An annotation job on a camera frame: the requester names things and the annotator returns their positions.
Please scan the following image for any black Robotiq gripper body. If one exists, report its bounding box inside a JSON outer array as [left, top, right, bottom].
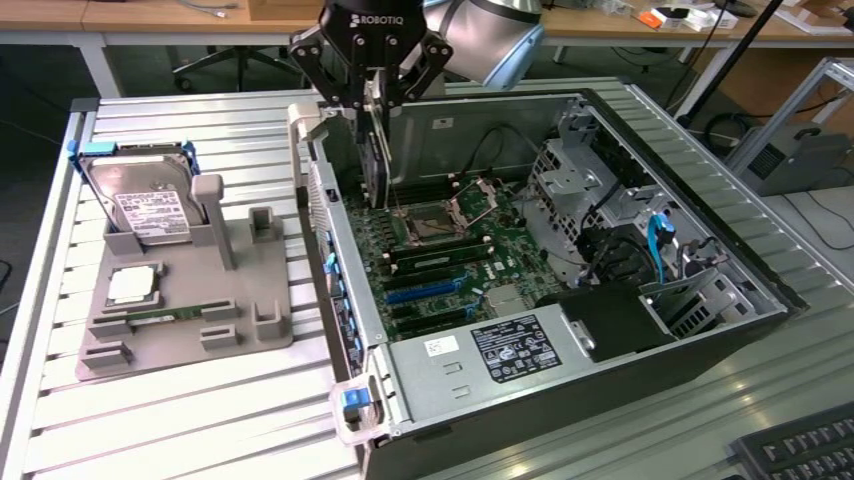
[[318, 0, 429, 71]]

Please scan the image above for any Nvidia graphics card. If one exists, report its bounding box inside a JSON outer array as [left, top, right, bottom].
[[353, 67, 409, 211]]

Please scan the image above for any black office chair base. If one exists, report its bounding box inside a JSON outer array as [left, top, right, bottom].
[[171, 44, 302, 94]]

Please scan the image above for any brown cardboard box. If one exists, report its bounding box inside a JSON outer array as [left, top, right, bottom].
[[247, 0, 322, 21]]

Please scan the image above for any metal socket cover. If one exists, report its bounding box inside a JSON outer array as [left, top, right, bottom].
[[450, 177, 502, 225]]

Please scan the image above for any silver disk bay cage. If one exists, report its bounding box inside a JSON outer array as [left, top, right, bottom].
[[530, 138, 662, 241]]

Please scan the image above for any hard disk blue caddy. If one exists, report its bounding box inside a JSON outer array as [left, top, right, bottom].
[[69, 141, 209, 246]]

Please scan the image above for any installed RAM stick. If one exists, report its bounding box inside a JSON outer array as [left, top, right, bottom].
[[392, 243, 494, 275]]

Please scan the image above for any green Dell motherboard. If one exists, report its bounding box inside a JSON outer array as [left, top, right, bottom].
[[340, 174, 562, 341]]

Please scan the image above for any white box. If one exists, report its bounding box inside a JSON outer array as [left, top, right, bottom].
[[666, 7, 741, 34]]

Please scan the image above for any long black expansion slot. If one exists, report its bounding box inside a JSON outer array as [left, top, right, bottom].
[[381, 269, 464, 294]]

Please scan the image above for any black slanted pole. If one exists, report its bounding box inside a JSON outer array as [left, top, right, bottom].
[[673, 0, 788, 126]]

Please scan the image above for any grey parts rack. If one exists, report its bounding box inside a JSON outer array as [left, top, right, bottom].
[[74, 173, 296, 384]]

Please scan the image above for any silver chipset heatsink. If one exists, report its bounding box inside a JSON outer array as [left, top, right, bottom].
[[484, 285, 540, 317]]

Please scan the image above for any silver CPU chip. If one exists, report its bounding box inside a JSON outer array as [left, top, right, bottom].
[[106, 267, 162, 304]]

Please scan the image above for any green RAM stick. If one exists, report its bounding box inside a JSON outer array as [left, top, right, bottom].
[[97, 305, 215, 326]]

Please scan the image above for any black plastic shroud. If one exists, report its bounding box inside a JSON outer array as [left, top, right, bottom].
[[537, 287, 680, 364]]

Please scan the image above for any silver vented disk bay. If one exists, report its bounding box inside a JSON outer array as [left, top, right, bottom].
[[637, 269, 767, 341]]

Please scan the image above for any silver power supply unit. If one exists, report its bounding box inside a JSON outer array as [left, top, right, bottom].
[[386, 302, 602, 426]]

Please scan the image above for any open black PC case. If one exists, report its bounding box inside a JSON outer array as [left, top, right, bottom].
[[286, 88, 813, 480]]

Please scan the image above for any black keyboard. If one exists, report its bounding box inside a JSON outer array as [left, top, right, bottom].
[[727, 402, 854, 480]]

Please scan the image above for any black looped wire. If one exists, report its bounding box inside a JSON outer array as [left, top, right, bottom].
[[466, 124, 542, 174]]

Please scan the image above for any grey cable on desk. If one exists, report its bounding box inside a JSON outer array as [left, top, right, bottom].
[[174, 0, 239, 21]]

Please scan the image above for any wooden desk white frame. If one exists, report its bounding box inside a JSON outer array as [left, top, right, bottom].
[[0, 0, 854, 121]]

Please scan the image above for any blue SATA wire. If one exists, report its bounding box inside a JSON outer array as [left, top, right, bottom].
[[644, 212, 676, 289]]

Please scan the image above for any black power wire bundle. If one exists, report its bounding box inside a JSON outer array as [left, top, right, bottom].
[[577, 222, 660, 289]]

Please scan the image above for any grey machine black handle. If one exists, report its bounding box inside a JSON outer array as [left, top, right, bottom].
[[724, 122, 854, 199]]

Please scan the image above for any aluminium profile frame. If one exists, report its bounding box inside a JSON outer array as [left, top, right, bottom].
[[760, 55, 854, 166]]

